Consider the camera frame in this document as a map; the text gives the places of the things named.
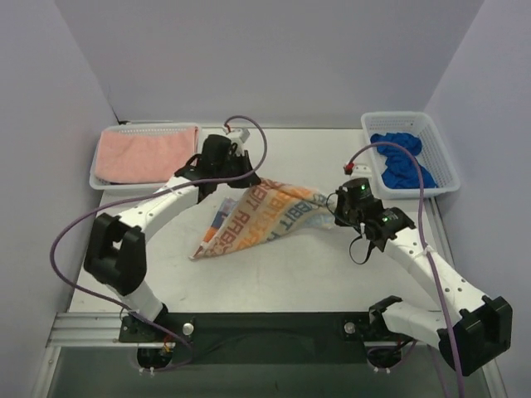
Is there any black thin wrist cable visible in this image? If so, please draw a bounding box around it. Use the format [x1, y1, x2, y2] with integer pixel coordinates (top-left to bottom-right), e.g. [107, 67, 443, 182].
[325, 192, 374, 265]

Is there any blue towel in right basket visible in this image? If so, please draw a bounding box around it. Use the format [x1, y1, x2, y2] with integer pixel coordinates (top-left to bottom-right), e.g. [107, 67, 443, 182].
[370, 132, 422, 189]

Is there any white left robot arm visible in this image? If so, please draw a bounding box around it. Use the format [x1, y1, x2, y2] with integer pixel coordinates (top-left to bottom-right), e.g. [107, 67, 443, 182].
[84, 129, 261, 322]

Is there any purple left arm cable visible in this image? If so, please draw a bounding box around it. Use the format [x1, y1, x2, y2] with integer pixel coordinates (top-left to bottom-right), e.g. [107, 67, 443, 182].
[49, 115, 269, 372]

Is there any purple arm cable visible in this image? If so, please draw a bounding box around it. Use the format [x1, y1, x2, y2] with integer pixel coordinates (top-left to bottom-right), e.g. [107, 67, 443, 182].
[347, 143, 465, 398]
[49, 115, 269, 372]

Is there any pink towel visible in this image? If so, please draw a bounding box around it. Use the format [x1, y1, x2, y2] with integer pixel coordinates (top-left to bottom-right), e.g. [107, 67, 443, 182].
[95, 126, 199, 184]

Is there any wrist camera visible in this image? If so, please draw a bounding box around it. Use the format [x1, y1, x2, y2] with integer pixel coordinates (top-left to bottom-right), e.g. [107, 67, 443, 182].
[226, 129, 250, 143]
[343, 163, 373, 178]

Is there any white right plastic basket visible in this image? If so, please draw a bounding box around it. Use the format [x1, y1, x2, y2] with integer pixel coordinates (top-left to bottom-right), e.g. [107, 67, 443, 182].
[361, 111, 460, 199]

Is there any white left plastic basket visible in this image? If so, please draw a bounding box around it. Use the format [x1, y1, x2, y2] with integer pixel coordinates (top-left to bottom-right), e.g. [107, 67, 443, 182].
[89, 123, 202, 192]

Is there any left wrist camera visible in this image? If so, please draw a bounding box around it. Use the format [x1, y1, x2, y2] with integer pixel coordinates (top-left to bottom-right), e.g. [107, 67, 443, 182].
[226, 129, 250, 143]

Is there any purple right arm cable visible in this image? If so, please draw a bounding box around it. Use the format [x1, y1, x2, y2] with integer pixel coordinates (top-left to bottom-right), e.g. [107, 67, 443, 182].
[347, 143, 465, 398]

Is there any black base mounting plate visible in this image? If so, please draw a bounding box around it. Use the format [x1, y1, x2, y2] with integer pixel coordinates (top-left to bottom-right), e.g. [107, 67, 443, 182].
[118, 312, 412, 370]

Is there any aluminium frame rail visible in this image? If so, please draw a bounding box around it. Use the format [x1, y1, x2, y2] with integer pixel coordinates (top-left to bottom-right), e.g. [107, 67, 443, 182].
[41, 194, 507, 398]

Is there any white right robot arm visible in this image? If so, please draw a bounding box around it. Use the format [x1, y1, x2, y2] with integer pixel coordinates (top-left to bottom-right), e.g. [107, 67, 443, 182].
[334, 178, 513, 376]

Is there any orange patterned towel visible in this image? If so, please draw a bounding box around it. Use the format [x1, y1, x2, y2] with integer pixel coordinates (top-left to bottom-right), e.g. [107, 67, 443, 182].
[191, 178, 336, 260]

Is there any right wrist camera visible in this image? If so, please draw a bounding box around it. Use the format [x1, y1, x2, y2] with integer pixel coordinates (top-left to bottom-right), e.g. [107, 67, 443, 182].
[343, 163, 373, 178]

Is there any white plastic basket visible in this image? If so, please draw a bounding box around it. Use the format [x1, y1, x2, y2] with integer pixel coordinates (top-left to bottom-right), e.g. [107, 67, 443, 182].
[89, 123, 202, 192]
[361, 111, 460, 199]

